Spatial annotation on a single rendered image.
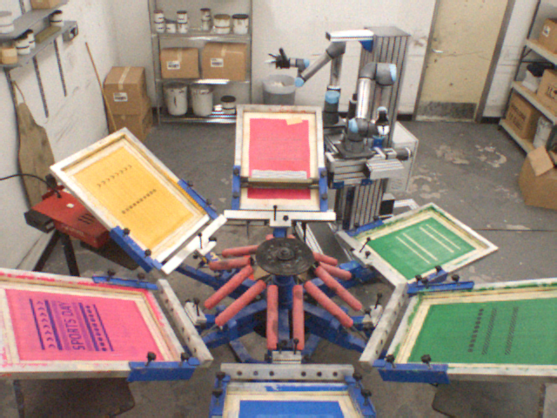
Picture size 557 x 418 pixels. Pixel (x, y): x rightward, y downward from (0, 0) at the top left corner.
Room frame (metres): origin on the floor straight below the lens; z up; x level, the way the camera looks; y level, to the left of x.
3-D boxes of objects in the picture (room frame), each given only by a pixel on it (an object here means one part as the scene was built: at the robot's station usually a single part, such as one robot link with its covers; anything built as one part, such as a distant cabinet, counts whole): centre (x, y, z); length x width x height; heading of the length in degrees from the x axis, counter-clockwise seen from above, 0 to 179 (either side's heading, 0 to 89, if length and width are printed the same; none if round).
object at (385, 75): (3.15, -0.71, 1.63); 0.15 x 0.12 x 0.55; 82
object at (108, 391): (1.54, 0.49, 0.91); 1.34 x 0.40 x 0.08; 122
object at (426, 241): (2.38, -0.84, 1.05); 1.08 x 0.61 x 0.23; 122
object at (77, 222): (2.56, 1.18, 1.06); 0.61 x 0.46 x 0.12; 62
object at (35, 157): (3.42, 1.94, 1.06); 0.53 x 0.07 x 1.05; 2
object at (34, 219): (2.44, 1.46, 1.06); 0.24 x 0.12 x 0.09; 62
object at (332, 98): (3.65, -0.43, 1.42); 0.13 x 0.12 x 0.14; 171
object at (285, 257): (1.90, -0.07, 0.67); 0.39 x 0.39 x 1.35
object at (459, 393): (1.59, -0.67, 0.91); 1.34 x 0.40 x 0.08; 62
